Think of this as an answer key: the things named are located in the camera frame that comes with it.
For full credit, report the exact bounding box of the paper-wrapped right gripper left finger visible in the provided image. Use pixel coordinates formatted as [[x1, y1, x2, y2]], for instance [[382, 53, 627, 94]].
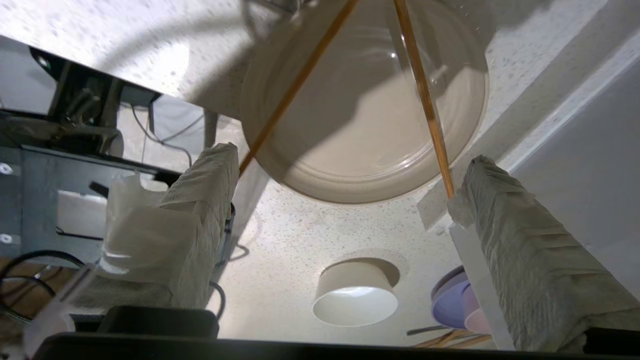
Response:
[[75, 142, 241, 311]]

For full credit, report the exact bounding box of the paper-wrapped right gripper right finger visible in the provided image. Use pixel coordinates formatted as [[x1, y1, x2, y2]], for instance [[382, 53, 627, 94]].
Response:
[[447, 155, 640, 353]]

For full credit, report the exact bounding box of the wooden chopstick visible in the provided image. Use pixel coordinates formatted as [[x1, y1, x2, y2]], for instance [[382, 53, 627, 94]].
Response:
[[414, 330, 494, 350], [393, 0, 455, 200], [239, 0, 359, 177]]

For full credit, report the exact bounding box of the pink plastic bowl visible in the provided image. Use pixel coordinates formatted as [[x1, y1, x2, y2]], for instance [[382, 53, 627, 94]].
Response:
[[462, 281, 495, 336]]

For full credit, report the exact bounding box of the purple plastic bowl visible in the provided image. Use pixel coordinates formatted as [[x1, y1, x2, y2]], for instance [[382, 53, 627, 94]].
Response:
[[431, 265, 473, 331]]

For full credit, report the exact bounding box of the white round cup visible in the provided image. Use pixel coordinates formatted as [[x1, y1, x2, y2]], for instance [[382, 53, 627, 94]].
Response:
[[312, 260, 401, 328]]

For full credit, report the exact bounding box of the cream white round plate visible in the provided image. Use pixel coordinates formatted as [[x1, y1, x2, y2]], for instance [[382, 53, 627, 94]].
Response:
[[240, 0, 490, 205]]

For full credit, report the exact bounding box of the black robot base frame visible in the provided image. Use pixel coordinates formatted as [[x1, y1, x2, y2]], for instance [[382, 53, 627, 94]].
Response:
[[0, 45, 221, 251]]

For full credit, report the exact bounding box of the black looped floor cable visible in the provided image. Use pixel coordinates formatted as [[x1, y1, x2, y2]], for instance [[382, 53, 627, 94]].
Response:
[[0, 249, 87, 322]]

